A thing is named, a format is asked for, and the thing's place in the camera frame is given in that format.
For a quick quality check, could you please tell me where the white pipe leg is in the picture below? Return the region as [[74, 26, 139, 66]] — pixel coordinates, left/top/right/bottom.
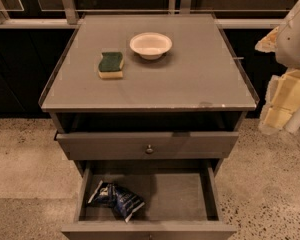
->
[[285, 108, 300, 133]]

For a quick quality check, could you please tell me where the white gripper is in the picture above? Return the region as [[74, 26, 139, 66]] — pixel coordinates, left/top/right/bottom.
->
[[255, 0, 300, 135]]

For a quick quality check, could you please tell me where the green yellow sponge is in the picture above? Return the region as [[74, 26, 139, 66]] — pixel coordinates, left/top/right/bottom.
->
[[98, 52, 124, 79]]

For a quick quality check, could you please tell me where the white bowl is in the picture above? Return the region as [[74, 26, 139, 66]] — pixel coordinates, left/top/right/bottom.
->
[[129, 32, 172, 60]]

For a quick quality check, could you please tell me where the blue chip bag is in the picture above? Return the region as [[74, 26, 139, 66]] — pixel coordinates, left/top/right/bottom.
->
[[88, 181, 145, 223]]

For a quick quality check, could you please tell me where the round metal drawer knob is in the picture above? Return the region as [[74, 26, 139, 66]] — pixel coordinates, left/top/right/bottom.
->
[[145, 145, 154, 154]]

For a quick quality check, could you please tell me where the grey top drawer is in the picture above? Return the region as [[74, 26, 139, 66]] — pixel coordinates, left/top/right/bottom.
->
[[56, 132, 238, 160]]

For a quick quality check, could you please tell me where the grey drawer cabinet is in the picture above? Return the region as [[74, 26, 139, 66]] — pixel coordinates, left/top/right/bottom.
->
[[38, 13, 260, 240]]

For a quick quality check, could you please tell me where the metal rail frame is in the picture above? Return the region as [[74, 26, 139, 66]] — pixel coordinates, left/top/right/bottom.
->
[[0, 0, 298, 29]]

